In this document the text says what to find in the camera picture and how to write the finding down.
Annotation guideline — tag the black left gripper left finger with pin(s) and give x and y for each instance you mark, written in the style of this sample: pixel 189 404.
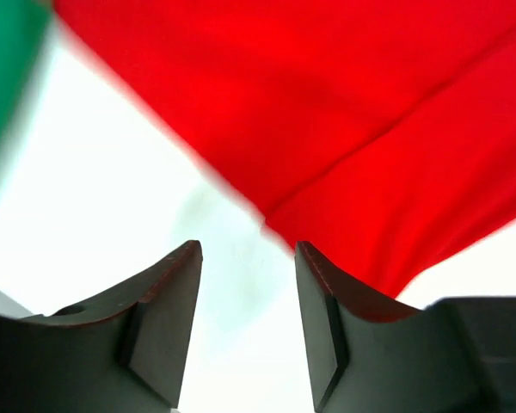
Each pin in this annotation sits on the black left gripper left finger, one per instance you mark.
pixel 122 350

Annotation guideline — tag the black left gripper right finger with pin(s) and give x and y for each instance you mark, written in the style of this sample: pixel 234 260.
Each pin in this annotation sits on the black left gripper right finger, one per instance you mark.
pixel 367 352

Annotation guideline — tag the red t shirt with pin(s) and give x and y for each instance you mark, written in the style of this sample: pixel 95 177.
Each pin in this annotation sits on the red t shirt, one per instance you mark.
pixel 383 132

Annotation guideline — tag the green t shirt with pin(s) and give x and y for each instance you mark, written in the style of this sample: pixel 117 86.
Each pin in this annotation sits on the green t shirt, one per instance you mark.
pixel 23 25

